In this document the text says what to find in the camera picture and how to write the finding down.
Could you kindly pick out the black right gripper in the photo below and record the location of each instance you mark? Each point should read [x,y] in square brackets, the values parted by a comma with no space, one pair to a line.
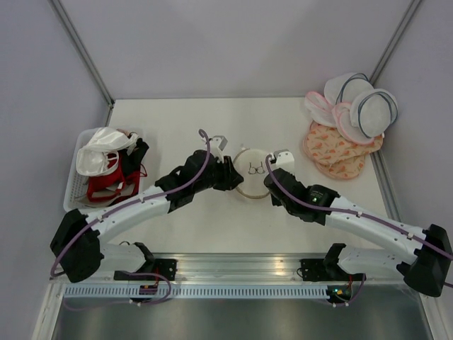
[274,201]

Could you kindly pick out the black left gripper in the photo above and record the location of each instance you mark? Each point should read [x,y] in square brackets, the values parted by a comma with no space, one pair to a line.
[231,178]

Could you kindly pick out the round beige mesh laundry bag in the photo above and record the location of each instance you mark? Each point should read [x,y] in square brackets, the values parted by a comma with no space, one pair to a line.
[250,164]

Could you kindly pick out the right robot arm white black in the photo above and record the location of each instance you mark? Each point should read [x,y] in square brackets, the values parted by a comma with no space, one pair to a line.
[421,257]

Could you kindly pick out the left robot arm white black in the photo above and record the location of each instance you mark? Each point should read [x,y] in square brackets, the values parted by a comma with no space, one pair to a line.
[82,243]

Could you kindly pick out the orange floral bag lower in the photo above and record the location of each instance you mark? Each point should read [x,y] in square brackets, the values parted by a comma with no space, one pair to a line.
[343,170]

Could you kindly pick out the white pink-trim mesh bag left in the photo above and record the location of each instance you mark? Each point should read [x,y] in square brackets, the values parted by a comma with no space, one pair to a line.
[319,109]

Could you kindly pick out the white pink-trim mesh bag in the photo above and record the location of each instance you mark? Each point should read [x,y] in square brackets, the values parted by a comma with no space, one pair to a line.
[341,115]
[319,109]

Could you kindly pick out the black bra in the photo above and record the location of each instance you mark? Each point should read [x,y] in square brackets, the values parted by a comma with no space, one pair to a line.
[131,162]

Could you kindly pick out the red bra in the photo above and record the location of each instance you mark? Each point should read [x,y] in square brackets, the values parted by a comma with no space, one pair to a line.
[114,180]

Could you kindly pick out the white pink-trim mesh bag right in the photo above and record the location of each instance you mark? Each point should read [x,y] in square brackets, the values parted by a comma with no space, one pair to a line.
[341,115]

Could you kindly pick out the white blue-trim mesh bag rear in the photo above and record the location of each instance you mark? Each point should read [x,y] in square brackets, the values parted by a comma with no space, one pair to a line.
[346,87]

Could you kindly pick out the white blue-trim mesh bag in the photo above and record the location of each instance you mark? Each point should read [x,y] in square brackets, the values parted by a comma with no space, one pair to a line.
[346,87]
[373,111]

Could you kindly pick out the white blue-trim mesh bag front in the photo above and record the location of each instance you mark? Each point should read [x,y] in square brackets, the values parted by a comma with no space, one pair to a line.
[373,111]

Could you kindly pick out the white plastic basket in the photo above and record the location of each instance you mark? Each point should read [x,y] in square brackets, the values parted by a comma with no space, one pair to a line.
[77,184]

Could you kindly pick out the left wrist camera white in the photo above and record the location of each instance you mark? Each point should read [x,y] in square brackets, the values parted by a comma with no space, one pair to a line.
[217,146]

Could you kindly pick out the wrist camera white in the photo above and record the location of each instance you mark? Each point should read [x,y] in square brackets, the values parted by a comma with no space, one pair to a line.
[282,159]
[217,146]

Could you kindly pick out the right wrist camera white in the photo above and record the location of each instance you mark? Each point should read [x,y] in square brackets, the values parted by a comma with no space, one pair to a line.
[282,159]

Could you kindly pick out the right side aluminium rail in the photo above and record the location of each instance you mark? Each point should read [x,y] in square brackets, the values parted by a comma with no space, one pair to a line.
[386,186]

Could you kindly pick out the aluminium table edge rail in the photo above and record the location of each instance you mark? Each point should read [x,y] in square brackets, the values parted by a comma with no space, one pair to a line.
[233,265]

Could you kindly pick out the white slotted cable duct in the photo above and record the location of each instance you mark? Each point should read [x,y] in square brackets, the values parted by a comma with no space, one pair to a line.
[197,291]

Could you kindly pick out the left aluminium frame post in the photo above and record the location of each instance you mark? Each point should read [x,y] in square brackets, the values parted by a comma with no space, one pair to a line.
[81,50]

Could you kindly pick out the aluminium frame post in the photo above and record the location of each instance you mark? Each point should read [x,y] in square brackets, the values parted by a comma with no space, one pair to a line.
[395,39]
[81,50]

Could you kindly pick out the right aluminium frame post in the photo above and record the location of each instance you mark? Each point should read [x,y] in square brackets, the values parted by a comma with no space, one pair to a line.
[395,39]

